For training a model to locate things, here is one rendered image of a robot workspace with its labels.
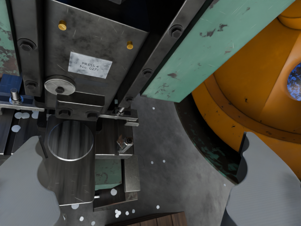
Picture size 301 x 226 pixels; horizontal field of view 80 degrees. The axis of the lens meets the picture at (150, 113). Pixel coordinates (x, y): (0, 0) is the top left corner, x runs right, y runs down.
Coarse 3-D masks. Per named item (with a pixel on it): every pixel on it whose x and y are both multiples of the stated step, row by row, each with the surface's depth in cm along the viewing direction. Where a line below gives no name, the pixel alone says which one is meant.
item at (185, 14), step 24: (24, 0) 19; (168, 0) 25; (192, 0) 21; (24, 24) 21; (168, 24) 24; (24, 48) 23; (144, 48) 31; (168, 48) 27; (24, 72) 28; (144, 72) 31; (120, 96) 40
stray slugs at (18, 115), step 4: (116, 100) 76; (36, 112) 60; (16, 116) 56; (20, 116) 57; (24, 116) 58; (28, 116) 58; (32, 116) 59; (36, 116) 59; (12, 128) 55; (16, 128) 55; (20, 128) 56; (112, 192) 65; (116, 192) 65; (72, 204) 58; (76, 204) 58; (76, 208) 58
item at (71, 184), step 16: (48, 128) 52; (64, 128) 54; (80, 128) 56; (48, 144) 50; (64, 144) 52; (80, 144) 54; (48, 160) 49; (64, 160) 50; (80, 160) 52; (64, 176) 49; (80, 176) 50; (64, 192) 47; (80, 192) 48
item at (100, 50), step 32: (64, 0) 23; (96, 0) 26; (128, 0) 30; (64, 32) 27; (96, 32) 27; (128, 32) 28; (64, 64) 32; (96, 64) 33; (128, 64) 34; (64, 96) 38; (96, 96) 42
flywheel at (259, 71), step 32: (288, 32) 38; (224, 64) 52; (256, 64) 43; (288, 64) 38; (224, 96) 50; (256, 96) 42; (288, 96) 37; (224, 128) 45; (256, 128) 39; (288, 128) 36; (288, 160) 32
